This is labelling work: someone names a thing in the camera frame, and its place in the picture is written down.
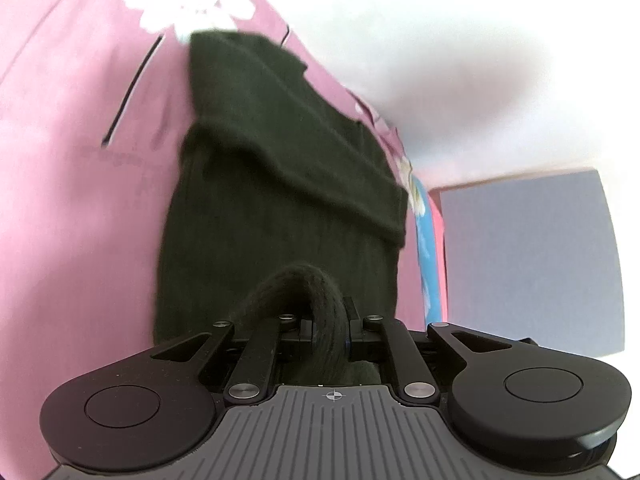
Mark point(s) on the grey furniture panel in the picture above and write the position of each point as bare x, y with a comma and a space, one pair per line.
530, 260

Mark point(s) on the black knit sweater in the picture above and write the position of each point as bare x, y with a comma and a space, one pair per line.
280, 185

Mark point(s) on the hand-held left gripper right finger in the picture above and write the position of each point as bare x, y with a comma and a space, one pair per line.
367, 340

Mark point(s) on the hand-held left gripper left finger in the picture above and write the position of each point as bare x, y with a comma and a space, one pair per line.
260, 355

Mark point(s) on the pink and blue floral bedsheet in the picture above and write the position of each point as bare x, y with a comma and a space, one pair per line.
75, 185

